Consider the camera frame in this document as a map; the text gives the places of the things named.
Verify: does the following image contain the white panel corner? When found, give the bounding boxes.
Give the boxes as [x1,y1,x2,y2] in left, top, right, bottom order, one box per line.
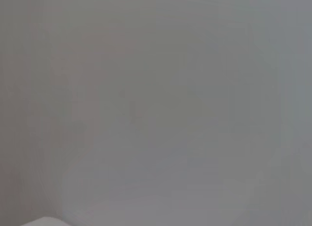
[19,216,66,226]

